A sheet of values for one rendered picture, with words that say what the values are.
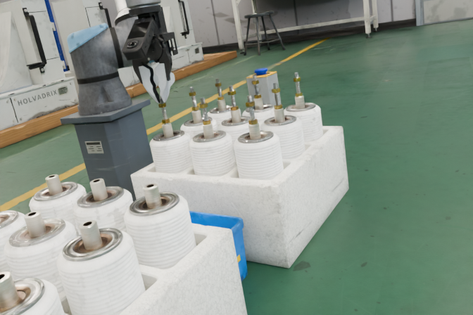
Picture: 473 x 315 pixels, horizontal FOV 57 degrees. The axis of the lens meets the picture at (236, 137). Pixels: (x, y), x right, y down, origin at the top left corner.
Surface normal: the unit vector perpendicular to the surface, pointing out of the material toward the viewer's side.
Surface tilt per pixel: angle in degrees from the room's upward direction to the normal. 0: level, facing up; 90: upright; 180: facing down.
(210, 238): 0
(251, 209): 90
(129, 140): 90
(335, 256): 0
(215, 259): 90
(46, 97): 90
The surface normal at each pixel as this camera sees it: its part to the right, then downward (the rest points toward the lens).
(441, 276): -0.16, -0.95
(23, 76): 0.90, -0.03
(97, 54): 0.33, 0.25
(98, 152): -0.41, 0.32
